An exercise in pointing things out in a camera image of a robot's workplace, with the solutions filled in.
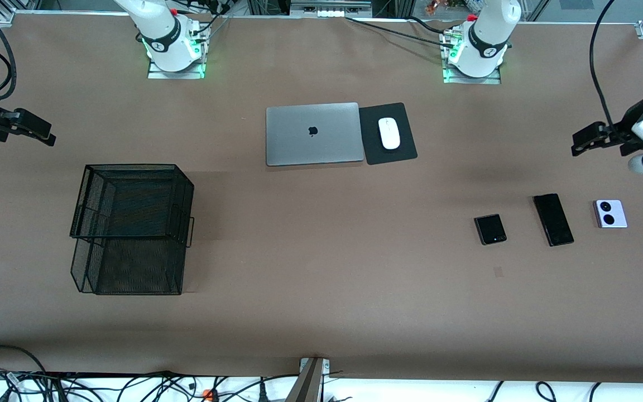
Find long black smartphone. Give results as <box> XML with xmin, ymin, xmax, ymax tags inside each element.
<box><xmin>532</xmin><ymin>193</ymin><xmax>575</xmax><ymax>247</ymax></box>

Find white lavender flip phone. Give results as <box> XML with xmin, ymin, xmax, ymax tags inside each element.
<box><xmin>593</xmin><ymin>199</ymin><xmax>628</xmax><ymax>229</ymax></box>

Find long black table cable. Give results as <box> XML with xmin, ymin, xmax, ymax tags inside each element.
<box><xmin>346</xmin><ymin>17</ymin><xmax>456</xmax><ymax>48</ymax></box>

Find silver closed laptop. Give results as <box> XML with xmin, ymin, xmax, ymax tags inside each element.
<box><xmin>266</xmin><ymin>102</ymin><xmax>365</xmax><ymax>167</ymax></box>

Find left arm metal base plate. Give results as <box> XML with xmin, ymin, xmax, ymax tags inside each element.
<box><xmin>443</xmin><ymin>63</ymin><xmax>502</xmax><ymax>85</ymax></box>

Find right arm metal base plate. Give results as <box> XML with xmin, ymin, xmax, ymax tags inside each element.
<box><xmin>147</xmin><ymin>59</ymin><xmax>206</xmax><ymax>80</ymax></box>

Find grey metal frame bracket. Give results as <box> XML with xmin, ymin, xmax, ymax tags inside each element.
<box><xmin>290</xmin><ymin>0</ymin><xmax>373</xmax><ymax>18</ymax></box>

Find white computer mouse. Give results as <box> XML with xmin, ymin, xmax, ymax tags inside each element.
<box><xmin>378</xmin><ymin>117</ymin><xmax>401</xmax><ymax>150</ymax></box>

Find black base cable bundle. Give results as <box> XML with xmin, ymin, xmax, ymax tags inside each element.
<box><xmin>190</xmin><ymin>0</ymin><xmax>233</xmax><ymax>42</ymax></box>

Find black wire mesh basket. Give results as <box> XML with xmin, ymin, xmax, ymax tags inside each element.
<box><xmin>69</xmin><ymin>164</ymin><xmax>195</xmax><ymax>296</ymax></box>

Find grey curved floor cable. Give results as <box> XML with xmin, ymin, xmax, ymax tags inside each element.
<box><xmin>0</xmin><ymin>344</ymin><xmax>49</xmax><ymax>386</ymax></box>

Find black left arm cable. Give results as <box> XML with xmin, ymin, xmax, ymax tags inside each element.
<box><xmin>589</xmin><ymin>0</ymin><xmax>619</xmax><ymax>130</ymax></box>

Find grey metal camera post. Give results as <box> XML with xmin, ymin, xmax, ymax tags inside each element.
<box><xmin>285</xmin><ymin>357</ymin><xmax>331</xmax><ymax>402</ymax></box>

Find short black table cable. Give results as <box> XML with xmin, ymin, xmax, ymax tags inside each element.
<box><xmin>408</xmin><ymin>16</ymin><xmax>452</xmax><ymax>33</ymax></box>

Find small black flip phone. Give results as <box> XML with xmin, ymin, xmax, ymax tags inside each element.
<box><xmin>474</xmin><ymin>214</ymin><xmax>507</xmax><ymax>246</ymax></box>

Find black mouse pad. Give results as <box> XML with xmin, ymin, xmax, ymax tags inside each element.
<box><xmin>358</xmin><ymin>102</ymin><xmax>418</xmax><ymax>166</ymax></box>

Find long black floor cable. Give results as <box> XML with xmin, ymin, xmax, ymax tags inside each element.
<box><xmin>42</xmin><ymin>370</ymin><xmax>300</xmax><ymax>386</ymax></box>

